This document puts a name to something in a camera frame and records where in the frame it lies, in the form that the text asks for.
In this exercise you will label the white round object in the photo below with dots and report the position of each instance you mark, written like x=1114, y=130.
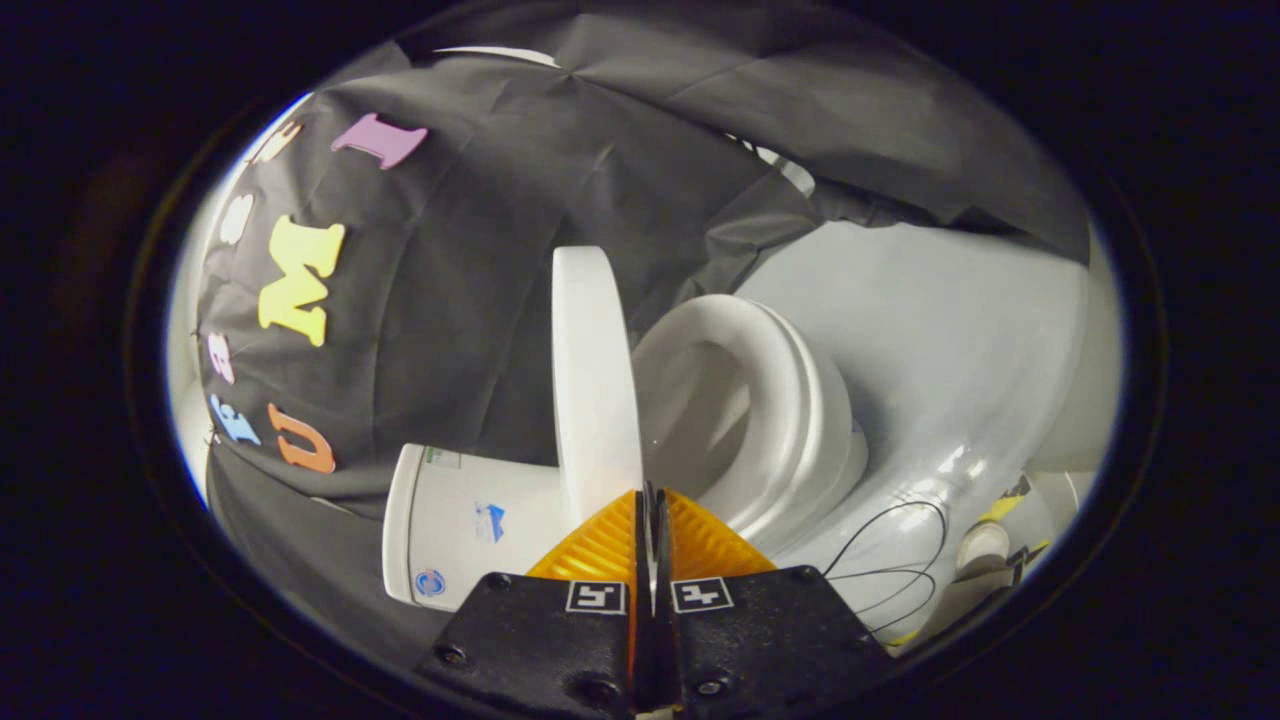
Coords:
x=983, y=545

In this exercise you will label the black backdrop cloth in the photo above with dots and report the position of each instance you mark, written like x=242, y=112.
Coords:
x=480, y=250

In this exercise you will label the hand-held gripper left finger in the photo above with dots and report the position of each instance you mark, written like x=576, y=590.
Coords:
x=540, y=640

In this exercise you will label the white toilet bowl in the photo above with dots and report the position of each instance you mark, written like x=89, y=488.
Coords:
x=855, y=470

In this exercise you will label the white toilet tank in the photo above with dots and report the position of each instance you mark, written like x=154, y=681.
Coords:
x=460, y=520

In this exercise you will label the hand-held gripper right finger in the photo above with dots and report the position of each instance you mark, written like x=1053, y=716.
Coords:
x=770, y=640

